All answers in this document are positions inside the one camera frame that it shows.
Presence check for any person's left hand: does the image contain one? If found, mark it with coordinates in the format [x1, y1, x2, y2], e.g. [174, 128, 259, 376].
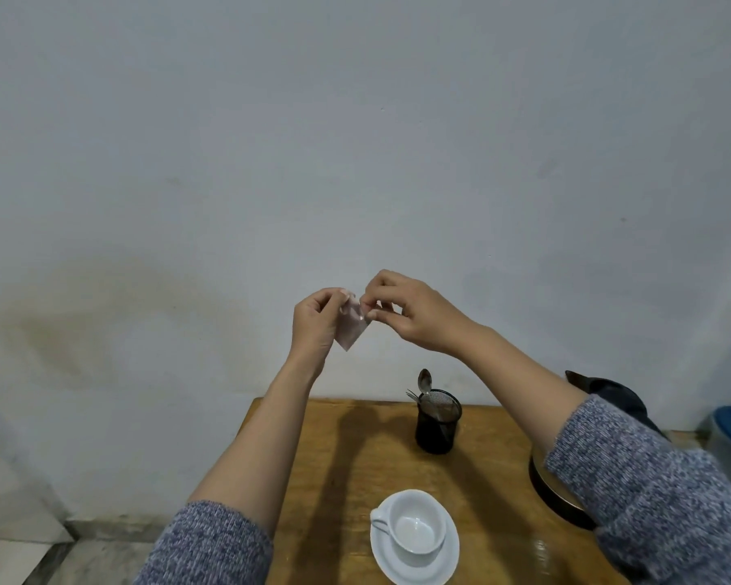
[290, 288, 358, 377]

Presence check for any person's right hand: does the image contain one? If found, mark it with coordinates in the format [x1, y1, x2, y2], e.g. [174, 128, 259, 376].
[359, 269, 483, 360]

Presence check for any person's right forearm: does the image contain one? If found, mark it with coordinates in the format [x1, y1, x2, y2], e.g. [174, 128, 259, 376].
[462, 323, 731, 585]

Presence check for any person's left forearm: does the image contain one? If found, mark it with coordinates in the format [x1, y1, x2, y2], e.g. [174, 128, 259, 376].
[133, 352, 337, 585]

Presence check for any black mesh cutlery holder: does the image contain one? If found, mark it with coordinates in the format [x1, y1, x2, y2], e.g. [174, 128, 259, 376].
[415, 389, 463, 455]

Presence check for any white ceramic cup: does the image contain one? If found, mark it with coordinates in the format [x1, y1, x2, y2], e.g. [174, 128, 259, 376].
[370, 494, 448, 556]

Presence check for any black electric kettle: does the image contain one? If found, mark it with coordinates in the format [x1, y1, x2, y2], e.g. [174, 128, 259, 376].
[528, 369, 672, 532]

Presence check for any white ceramic saucer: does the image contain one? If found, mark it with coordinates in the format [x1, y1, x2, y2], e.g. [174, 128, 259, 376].
[370, 488, 461, 585]

